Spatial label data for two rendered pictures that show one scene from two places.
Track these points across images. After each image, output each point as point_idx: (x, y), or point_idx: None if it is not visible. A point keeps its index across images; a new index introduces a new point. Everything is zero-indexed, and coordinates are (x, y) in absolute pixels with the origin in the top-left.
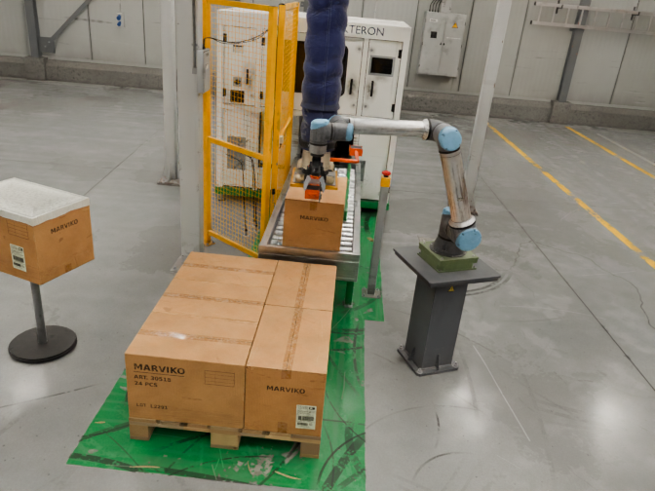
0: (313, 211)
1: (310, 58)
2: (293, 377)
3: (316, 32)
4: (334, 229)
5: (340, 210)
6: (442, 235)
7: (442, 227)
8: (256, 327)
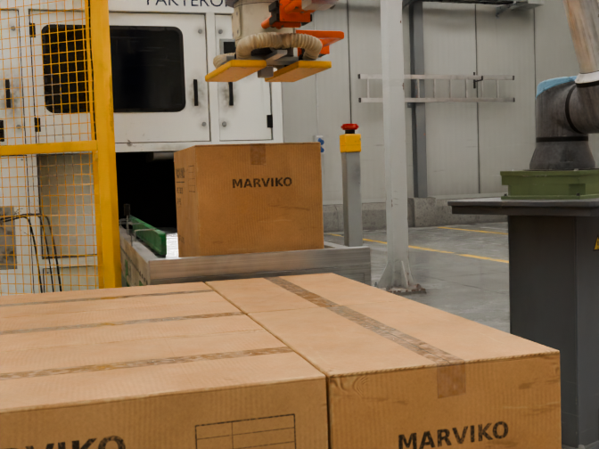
0: (258, 167)
1: None
2: (473, 385)
3: None
4: (307, 200)
5: (315, 157)
6: (553, 134)
7: (548, 118)
8: (271, 334)
